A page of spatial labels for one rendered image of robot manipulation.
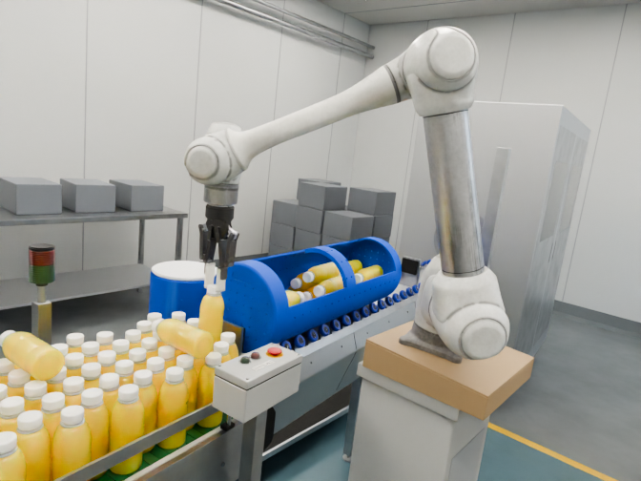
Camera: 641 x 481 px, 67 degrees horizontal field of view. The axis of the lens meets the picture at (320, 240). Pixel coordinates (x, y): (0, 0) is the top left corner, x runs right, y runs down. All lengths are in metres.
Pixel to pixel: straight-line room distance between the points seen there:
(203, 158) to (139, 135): 4.07
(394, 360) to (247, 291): 0.48
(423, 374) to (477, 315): 0.28
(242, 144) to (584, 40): 5.57
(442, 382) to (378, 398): 0.23
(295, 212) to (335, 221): 0.59
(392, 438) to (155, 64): 4.39
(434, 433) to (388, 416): 0.14
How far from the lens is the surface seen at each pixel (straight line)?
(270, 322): 1.45
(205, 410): 1.24
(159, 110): 5.24
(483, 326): 1.15
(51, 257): 1.50
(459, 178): 1.12
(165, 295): 2.04
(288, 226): 5.58
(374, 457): 1.57
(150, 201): 4.37
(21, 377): 1.20
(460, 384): 1.31
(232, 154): 1.10
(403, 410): 1.45
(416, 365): 1.35
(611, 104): 6.22
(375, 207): 5.31
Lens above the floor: 1.61
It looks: 11 degrees down
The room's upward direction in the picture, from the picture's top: 7 degrees clockwise
